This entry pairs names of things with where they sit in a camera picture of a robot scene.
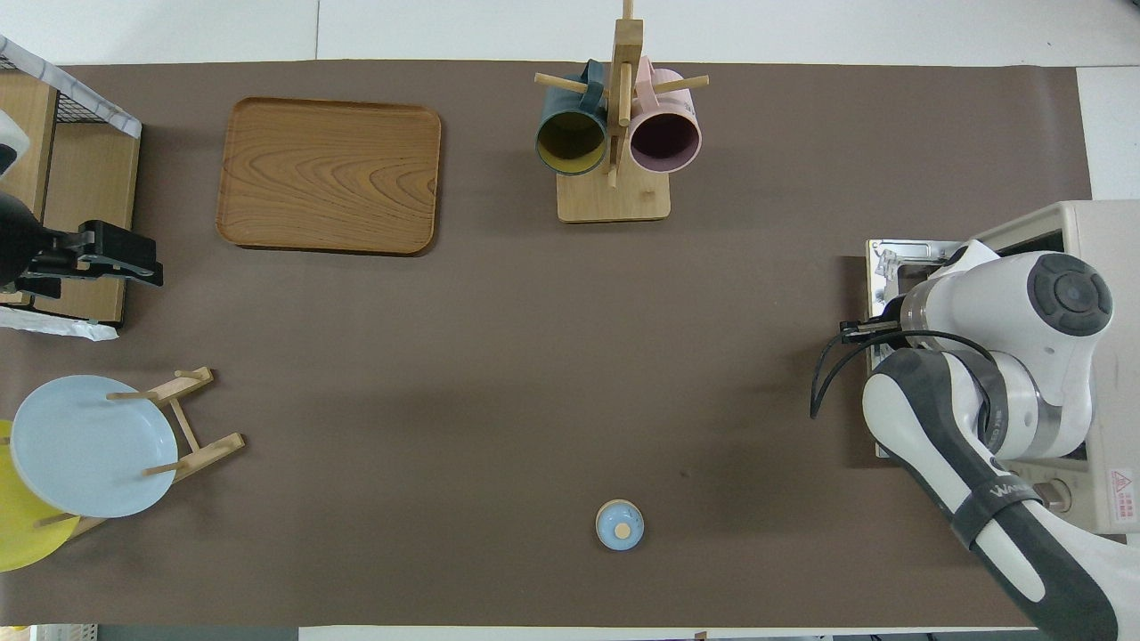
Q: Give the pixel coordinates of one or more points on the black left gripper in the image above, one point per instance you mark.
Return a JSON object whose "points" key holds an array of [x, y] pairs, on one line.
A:
{"points": [[22, 245]]}

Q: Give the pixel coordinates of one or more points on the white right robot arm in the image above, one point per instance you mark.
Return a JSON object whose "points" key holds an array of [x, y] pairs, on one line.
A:
{"points": [[1024, 312]]}

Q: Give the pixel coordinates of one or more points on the cream toaster oven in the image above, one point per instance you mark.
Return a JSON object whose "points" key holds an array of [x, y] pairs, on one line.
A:
{"points": [[1104, 231]]}

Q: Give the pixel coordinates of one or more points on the light blue plate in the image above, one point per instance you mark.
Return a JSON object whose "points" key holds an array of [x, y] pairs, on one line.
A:
{"points": [[89, 450]]}

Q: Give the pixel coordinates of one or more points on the wooden plate rack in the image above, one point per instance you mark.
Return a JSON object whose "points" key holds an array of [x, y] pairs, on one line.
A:
{"points": [[209, 450]]}

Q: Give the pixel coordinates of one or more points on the wooden tray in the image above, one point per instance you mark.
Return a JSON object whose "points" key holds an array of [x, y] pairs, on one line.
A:
{"points": [[329, 178]]}

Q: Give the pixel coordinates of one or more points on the yellow plate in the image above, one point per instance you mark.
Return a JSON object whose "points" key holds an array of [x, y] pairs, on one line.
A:
{"points": [[22, 534]]}

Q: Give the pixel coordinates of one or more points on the brown table mat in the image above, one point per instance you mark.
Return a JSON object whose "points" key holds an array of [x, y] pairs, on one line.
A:
{"points": [[445, 374]]}

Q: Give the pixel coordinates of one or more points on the dark blue mug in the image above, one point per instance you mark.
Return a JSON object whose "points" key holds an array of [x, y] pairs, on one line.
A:
{"points": [[570, 142]]}

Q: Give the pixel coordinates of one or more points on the wooden mug tree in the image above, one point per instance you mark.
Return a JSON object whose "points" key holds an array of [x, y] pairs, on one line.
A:
{"points": [[614, 200]]}

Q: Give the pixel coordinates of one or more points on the pink mug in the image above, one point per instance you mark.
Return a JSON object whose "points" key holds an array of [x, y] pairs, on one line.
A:
{"points": [[665, 138]]}

